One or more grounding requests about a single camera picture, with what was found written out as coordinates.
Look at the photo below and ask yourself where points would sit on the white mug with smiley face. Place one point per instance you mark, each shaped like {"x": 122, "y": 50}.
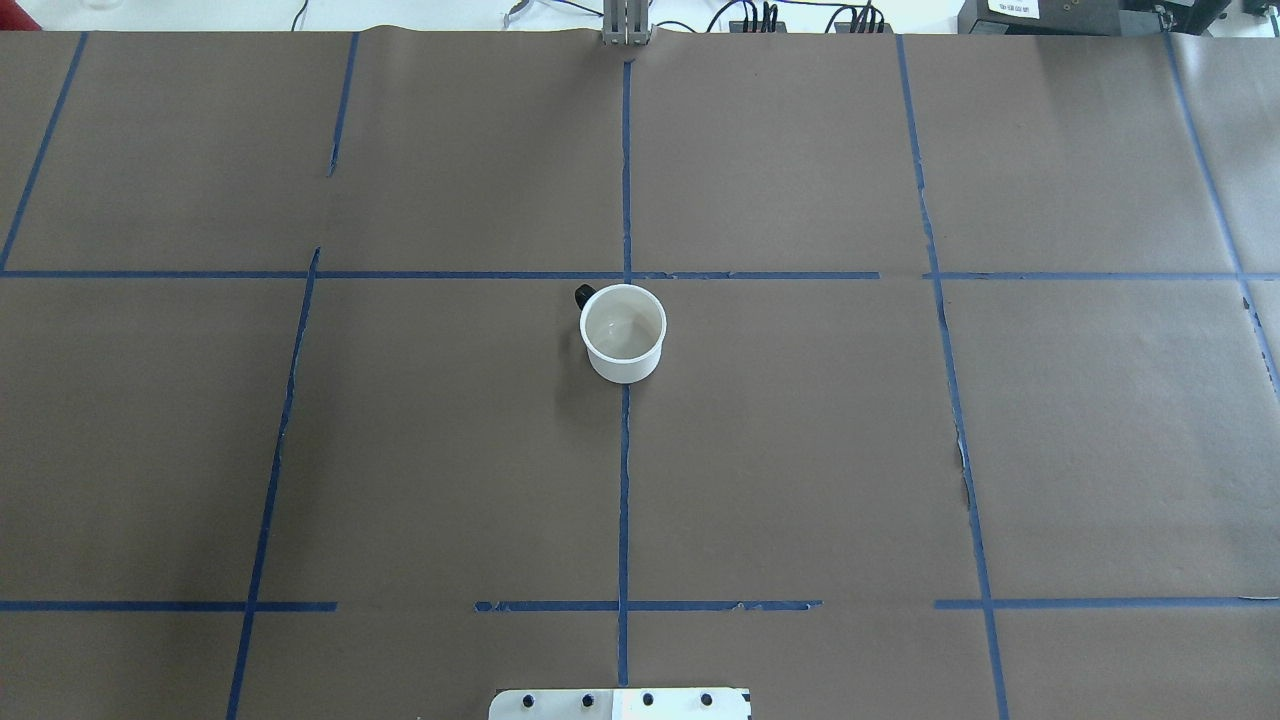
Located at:
{"x": 623, "y": 327}

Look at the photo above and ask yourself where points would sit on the black power strip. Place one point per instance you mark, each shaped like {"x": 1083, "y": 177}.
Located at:
{"x": 816, "y": 17}

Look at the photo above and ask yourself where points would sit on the black equipment box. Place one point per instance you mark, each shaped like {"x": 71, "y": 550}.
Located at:
{"x": 1087, "y": 18}

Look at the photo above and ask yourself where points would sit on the aluminium frame post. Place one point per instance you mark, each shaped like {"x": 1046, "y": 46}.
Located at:
{"x": 626, "y": 23}

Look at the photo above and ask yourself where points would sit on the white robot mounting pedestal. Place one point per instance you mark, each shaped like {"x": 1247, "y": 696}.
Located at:
{"x": 623, "y": 703}

